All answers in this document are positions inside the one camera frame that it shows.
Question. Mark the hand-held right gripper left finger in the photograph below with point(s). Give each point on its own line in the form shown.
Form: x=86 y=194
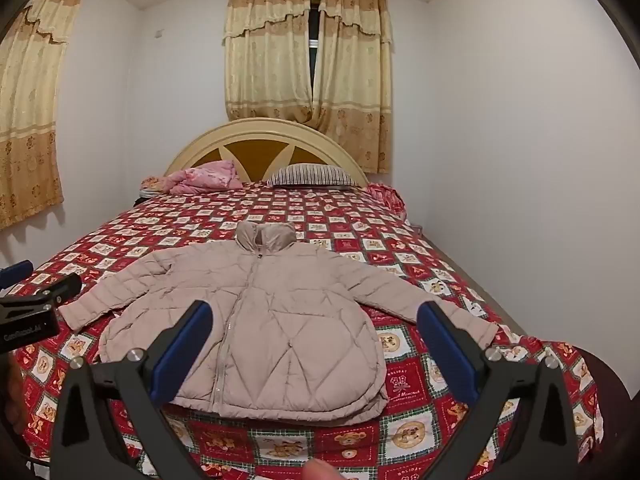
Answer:
x=182 y=355

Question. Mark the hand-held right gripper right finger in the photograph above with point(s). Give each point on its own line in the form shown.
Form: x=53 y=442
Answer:
x=445 y=355

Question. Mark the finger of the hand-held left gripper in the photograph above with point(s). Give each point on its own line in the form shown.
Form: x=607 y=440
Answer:
x=62 y=287
x=15 y=271

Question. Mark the beige puffer jacket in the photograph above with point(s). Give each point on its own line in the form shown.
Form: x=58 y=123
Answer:
x=280 y=320

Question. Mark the person's right hand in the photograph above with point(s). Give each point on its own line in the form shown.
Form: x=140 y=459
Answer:
x=322 y=472

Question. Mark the small floral folded cloth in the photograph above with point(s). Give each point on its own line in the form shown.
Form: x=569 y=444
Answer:
x=152 y=183

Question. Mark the bed with red patchwork bedspread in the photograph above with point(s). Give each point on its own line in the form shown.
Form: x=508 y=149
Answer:
x=350 y=246

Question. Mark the wide cream floral curtain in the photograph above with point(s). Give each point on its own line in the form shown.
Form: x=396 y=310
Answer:
x=30 y=110

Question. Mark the red striped cloth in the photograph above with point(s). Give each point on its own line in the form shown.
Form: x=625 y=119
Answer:
x=387 y=195

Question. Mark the pink floral blanket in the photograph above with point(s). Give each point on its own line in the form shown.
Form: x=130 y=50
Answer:
x=205 y=177

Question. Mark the striped pillow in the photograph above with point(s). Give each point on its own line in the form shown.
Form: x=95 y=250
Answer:
x=310 y=175

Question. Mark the cream wooden headboard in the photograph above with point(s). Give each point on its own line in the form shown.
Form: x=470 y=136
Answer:
x=260 y=130

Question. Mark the dark window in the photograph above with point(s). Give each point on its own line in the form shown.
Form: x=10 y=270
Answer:
x=314 y=25

